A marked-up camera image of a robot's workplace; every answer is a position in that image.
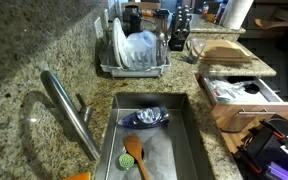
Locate clear drinking glass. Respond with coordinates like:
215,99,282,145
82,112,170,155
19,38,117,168
186,37,207,65

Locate black round drawer item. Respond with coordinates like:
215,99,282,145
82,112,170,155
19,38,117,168
243,83,261,95

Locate large white plate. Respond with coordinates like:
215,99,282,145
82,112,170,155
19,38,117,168
111,17,126,68

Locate metal spoons in rack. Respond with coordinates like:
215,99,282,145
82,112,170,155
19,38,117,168
153,9,172,66

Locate dark tumbler cup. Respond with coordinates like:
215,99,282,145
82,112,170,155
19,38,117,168
128,11,144,35

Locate black knife block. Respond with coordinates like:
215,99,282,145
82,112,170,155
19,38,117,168
168,4,194,52

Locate thick wooden chopping board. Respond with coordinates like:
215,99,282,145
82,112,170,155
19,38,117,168
202,39,249,58

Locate curved steel kitchen faucet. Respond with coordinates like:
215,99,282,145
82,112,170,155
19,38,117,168
39,69,102,162

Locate steel drawer bar handle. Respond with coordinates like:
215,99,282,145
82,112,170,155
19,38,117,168
237,107,279,116

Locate plastic wrapped cutlery bundle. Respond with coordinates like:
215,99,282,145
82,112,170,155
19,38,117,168
208,79,249,101

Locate white paper towel roll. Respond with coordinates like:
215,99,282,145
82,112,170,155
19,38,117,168
221,0,255,31

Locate orange sponge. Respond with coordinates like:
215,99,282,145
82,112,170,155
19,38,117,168
61,171,92,180

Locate teal handled utensil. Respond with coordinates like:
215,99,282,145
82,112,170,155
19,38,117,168
215,96,232,103

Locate blue clear plastic sink item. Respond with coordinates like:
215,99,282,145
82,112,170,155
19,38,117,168
116,106,170,130

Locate wide wooden chopping board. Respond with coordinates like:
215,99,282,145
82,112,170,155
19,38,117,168
198,49,254,64

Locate open wooden kitchen drawer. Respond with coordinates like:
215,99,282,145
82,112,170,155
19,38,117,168
195,73,288,133

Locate white drawer organizer tray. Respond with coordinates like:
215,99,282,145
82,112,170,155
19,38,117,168
204,76,284,105

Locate grey dish drying rack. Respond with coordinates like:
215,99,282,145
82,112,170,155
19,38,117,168
98,42,173,79

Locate smaller white plate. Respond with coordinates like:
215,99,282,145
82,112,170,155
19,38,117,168
117,20,131,69

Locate stainless steel sink basin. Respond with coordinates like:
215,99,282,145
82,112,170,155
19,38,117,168
94,92,216,180

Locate wooden spatula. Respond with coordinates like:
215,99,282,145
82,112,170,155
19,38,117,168
122,133,152,180

